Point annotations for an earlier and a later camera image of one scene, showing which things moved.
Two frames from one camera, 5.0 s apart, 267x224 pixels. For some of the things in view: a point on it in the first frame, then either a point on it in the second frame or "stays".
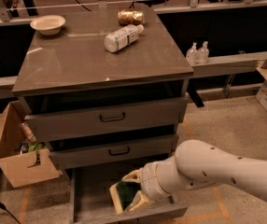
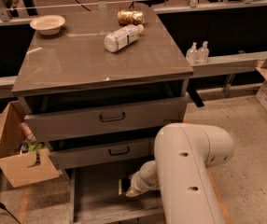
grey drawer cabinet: [110, 87] stays
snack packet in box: [27, 132] stays
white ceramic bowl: [49, 24] stays
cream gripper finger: [140, 202] → [132, 193]
